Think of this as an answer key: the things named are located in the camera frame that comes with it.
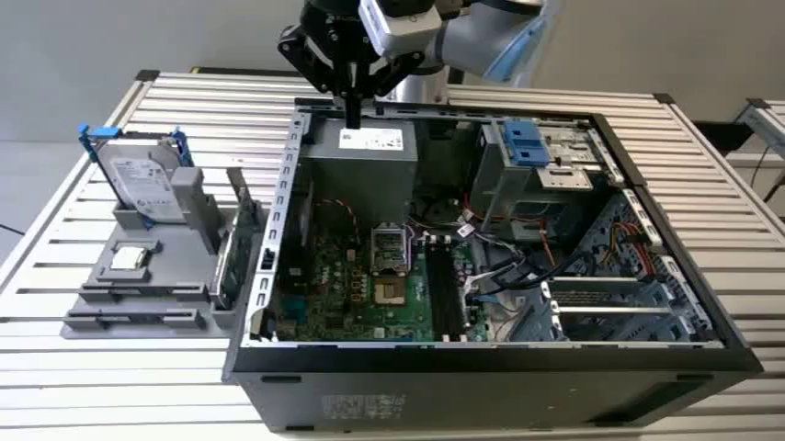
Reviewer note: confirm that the CPU socket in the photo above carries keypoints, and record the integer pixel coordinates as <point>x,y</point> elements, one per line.
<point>391,290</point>

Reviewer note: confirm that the black PC case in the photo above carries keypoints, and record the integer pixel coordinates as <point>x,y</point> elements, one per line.
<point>491,395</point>

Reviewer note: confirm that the RAM stick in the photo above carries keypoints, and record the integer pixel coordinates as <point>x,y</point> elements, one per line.
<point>141,317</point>
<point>148,289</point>

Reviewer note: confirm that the green motherboard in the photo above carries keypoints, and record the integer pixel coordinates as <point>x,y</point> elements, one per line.
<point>344,294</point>

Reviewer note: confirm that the metal disk bay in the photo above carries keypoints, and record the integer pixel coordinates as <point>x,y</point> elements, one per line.
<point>608,294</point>

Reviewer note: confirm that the grey power supply unit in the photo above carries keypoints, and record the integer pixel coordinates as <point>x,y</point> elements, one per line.
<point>363,184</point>

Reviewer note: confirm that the blue plastic drive latch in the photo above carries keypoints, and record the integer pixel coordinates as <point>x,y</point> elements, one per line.
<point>524,142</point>

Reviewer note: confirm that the grey parts rack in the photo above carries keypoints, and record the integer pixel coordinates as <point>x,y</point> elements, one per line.
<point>166,266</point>

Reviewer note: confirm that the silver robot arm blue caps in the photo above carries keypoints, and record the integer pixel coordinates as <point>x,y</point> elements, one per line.
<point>472,37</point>

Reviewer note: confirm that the silver CPU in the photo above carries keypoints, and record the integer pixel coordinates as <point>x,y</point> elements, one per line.
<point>129,258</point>

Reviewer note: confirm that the black box behind table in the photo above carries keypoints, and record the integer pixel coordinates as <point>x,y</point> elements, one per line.
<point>724,135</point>

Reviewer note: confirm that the light grey wrist camera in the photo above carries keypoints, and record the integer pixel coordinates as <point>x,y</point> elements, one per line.
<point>399,27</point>

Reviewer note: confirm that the green graphics card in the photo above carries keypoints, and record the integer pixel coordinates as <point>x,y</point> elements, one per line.
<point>240,257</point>

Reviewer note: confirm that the aluminium frame table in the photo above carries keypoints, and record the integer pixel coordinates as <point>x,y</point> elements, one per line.
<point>758,115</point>

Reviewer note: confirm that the hard disk in blue carrier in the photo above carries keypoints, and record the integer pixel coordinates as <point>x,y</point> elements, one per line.
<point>138,179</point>

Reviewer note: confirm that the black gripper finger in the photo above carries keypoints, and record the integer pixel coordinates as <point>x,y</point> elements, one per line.
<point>306,59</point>
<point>393,73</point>

